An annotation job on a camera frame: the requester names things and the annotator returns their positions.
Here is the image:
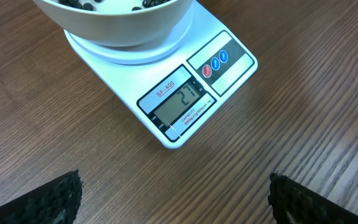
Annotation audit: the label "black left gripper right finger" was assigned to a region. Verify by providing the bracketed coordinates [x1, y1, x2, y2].
[268, 172, 358, 224]

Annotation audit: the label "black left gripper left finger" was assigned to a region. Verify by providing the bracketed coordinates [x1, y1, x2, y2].
[0, 170, 83, 224]

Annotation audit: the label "white digital kitchen scale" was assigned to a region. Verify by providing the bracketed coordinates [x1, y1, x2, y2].
[66, 1, 258, 149]

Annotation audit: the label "white bowl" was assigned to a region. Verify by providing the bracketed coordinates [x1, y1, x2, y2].
[34, 0, 193, 47]

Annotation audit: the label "black beans in bowl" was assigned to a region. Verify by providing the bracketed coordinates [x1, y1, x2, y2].
[57, 0, 170, 12]

